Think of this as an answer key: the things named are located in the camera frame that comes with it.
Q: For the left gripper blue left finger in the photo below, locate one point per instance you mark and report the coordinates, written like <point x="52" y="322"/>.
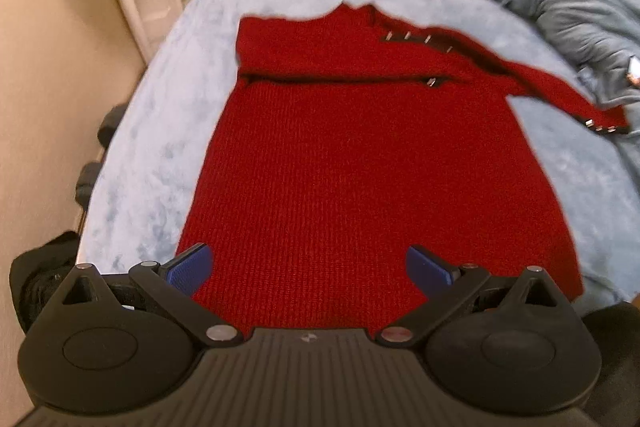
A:
<point x="168" y="290"/>

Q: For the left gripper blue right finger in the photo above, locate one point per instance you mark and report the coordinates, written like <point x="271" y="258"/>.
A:
<point x="448" y="289"/>

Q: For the red knit sweater dress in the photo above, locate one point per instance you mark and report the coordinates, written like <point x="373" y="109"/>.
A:
<point x="348" y="138"/>

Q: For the light blue fleece bed sheet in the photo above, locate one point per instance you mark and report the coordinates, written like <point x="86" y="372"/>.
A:
<point x="146" y="185"/>

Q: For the black dumbbell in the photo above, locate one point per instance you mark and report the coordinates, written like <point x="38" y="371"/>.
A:
<point x="86" y="182"/>
<point x="110" y="124"/>

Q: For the black trousers of person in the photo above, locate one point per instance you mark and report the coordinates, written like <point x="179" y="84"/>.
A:
<point x="615" y="399"/>

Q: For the smartphone on blanket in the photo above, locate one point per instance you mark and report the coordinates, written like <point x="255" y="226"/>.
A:
<point x="633" y="71"/>

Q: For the light blue rumpled blanket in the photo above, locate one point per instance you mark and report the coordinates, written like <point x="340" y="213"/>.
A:
<point x="595" y="36"/>

